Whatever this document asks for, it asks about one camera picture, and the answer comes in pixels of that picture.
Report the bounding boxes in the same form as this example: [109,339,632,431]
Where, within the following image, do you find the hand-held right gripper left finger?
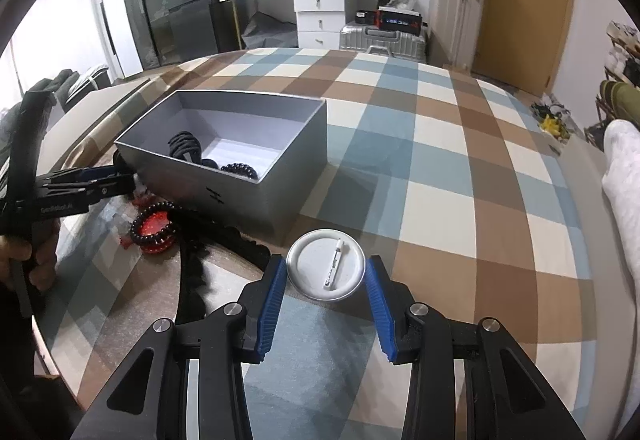
[70,255,288,440]

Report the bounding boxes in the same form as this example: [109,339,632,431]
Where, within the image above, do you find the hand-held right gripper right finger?
[365,255,588,440]

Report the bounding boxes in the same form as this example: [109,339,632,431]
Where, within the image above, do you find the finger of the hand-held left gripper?
[42,174,137,211]
[36,165,132,187]

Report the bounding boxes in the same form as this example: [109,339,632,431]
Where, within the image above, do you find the black beaded bracelet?
[131,201,179,248]

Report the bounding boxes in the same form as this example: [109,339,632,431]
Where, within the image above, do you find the round pin badge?
[286,227,370,303]

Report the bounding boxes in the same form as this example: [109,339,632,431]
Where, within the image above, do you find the grey cardboard box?
[114,90,328,241]

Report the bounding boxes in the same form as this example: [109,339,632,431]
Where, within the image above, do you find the person's left hand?
[0,219,60,293]

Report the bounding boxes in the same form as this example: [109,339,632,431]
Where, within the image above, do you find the grey mattress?
[37,76,151,171]

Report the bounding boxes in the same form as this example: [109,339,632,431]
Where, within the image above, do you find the black scrunchie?
[167,131,203,163]

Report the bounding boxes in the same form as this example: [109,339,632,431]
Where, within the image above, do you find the grey cushions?
[50,65,113,113]

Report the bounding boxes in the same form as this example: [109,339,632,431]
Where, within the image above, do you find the white curtain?
[7,0,126,83]

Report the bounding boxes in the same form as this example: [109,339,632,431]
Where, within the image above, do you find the dark cloth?
[240,10,298,52]

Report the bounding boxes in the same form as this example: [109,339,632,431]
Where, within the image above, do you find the yellow toy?
[532,102,571,142]

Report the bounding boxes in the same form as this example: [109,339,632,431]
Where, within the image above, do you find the silver suitcase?
[339,22,430,61]

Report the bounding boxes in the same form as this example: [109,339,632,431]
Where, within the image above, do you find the white drawer unit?
[294,0,358,52]

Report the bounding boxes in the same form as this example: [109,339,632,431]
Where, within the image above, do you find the white fleece cloth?
[601,119,640,241]

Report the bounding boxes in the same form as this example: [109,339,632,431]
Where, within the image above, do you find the black and red box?
[356,7,423,32]

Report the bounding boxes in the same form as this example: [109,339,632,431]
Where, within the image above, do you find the white suitcase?
[430,0,486,71]

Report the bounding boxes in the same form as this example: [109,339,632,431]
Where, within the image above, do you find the wooden door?
[472,0,578,96]

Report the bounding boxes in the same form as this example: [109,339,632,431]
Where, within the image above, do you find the shoe rack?
[595,20,640,151]

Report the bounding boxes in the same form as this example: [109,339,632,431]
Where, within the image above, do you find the black spiral hair tie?
[220,162,261,182]

